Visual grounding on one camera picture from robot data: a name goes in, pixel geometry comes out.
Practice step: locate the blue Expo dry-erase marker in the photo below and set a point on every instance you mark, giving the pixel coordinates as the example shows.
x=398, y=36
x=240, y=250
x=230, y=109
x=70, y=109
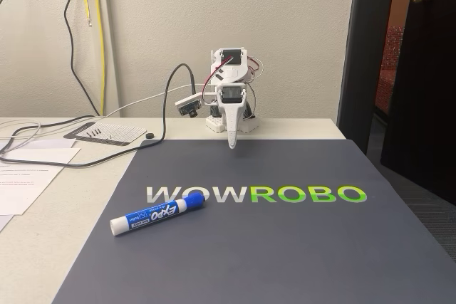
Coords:
x=156, y=215

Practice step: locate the small black round cap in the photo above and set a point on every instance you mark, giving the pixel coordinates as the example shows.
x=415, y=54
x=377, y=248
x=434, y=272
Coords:
x=150, y=135

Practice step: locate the white black screw mat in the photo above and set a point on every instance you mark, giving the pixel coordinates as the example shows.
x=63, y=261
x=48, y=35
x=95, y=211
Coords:
x=117, y=133

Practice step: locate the grey WOWROBO mat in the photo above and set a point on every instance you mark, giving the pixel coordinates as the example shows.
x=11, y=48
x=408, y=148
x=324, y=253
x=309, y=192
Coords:
x=249, y=254

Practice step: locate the red patterned seat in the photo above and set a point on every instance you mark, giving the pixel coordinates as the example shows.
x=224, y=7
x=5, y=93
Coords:
x=388, y=69

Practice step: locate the blank white paper sheet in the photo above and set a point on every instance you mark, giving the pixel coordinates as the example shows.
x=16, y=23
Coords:
x=53, y=157
x=46, y=144

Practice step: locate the dark wooden door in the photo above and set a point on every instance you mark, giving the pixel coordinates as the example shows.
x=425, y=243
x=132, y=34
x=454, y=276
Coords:
x=424, y=87

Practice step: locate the printed white paper sheet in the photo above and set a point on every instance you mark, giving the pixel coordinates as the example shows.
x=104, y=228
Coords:
x=25, y=190

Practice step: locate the white gripper camera module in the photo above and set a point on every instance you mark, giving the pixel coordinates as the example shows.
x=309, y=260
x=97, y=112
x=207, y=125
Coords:
x=187, y=105

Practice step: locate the dark door frame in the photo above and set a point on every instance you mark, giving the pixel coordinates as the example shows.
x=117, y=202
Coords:
x=367, y=51

